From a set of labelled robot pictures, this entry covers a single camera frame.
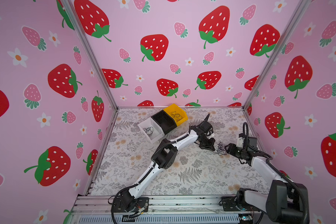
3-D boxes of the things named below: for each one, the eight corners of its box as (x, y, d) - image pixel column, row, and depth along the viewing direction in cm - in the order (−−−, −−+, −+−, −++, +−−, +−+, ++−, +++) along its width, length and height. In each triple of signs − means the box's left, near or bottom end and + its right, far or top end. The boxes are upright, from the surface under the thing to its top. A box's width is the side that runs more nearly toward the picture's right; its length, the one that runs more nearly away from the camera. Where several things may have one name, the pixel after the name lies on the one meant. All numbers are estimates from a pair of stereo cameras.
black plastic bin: (165, 136, 105) (164, 130, 99) (152, 122, 114) (150, 116, 108) (177, 127, 110) (177, 121, 104) (163, 115, 119) (163, 109, 113)
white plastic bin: (152, 144, 99) (151, 139, 94) (140, 128, 109) (138, 123, 104) (165, 136, 104) (164, 131, 99) (152, 121, 113) (151, 116, 108)
